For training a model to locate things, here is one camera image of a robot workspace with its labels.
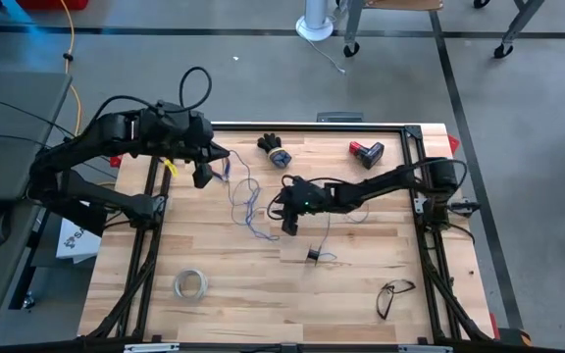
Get black glove blue yellow cuff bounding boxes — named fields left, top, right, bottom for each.
left=256, top=132, right=293, bottom=170

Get red black tool battery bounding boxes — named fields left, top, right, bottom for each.
left=349, top=140, right=385, bottom=170

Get white pole base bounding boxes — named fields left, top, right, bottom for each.
left=294, top=0, right=335, bottom=42

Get black safety glasses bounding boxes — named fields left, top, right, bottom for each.
left=375, top=278, right=417, bottom=321

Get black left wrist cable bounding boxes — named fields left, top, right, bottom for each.
left=90, top=66, right=214, bottom=129

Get grey desk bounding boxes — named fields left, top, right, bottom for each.
left=0, top=72, right=73, bottom=332

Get silver metal bracket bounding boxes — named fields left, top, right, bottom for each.
left=397, top=344, right=454, bottom=353
left=123, top=342, right=180, bottom=353

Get wooden table on casters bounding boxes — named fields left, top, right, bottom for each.
left=341, top=0, right=546, bottom=60

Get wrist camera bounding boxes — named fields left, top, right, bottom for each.
left=286, top=175, right=308, bottom=195
left=162, top=101, right=200, bottom=126

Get black angled stand bar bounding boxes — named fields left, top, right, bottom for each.
left=41, top=193, right=110, bottom=237

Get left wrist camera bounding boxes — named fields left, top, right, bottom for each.
left=162, top=101, right=200, bottom=126

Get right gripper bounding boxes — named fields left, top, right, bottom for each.
left=273, top=176, right=321, bottom=236

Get thin blue wire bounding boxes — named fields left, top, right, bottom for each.
left=221, top=149, right=371, bottom=264

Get white floor cable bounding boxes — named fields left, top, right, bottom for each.
left=305, top=37, right=346, bottom=76

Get white printed box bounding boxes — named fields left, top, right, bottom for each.
left=55, top=215, right=103, bottom=265

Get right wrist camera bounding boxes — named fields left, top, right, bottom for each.
left=286, top=175, right=308, bottom=195

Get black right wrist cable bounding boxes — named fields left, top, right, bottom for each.
left=266, top=156, right=468, bottom=222

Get yellow power cable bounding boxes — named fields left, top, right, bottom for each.
left=58, top=0, right=83, bottom=136

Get clear tape roll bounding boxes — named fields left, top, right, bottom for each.
left=172, top=268, right=210, bottom=301

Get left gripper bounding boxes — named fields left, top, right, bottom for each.
left=174, top=110, right=231, bottom=189

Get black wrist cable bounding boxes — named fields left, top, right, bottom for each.
left=266, top=156, right=468, bottom=222
left=90, top=66, right=214, bottom=129

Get red plastic crate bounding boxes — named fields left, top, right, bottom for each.
left=16, top=0, right=90, bottom=12

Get grey metal plate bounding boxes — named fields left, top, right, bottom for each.
left=316, top=112, right=365, bottom=124

